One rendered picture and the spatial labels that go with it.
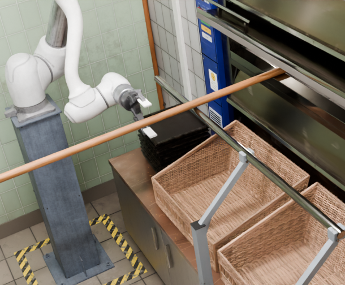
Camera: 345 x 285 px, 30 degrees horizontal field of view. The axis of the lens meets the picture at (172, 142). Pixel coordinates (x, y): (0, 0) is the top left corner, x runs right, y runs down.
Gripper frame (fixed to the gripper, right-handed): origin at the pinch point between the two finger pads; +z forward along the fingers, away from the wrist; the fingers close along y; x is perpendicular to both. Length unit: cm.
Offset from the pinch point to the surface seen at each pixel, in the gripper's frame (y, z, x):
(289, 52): -21, 24, -48
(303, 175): 35, 25, -52
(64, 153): -0.7, 1.7, 35.1
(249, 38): -23.7, 8.8, -40.7
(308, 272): 13, 86, -9
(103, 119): 66, -122, -15
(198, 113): 1.8, 5.2, -18.2
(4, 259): 119, -102, 66
